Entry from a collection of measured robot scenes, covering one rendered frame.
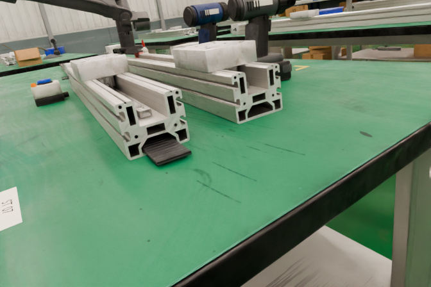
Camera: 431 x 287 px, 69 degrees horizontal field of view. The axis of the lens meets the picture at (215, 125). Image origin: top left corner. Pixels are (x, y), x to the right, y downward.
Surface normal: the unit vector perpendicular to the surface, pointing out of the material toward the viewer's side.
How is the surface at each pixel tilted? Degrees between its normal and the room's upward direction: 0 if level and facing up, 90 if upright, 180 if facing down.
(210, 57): 90
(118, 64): 90
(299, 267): 0
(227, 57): 90
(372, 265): 0
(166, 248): 0
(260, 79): 90
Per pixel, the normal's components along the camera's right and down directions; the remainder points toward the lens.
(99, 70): 0.48, 0.22
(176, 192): -0.14, -0.93
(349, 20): -0.79, 0.31
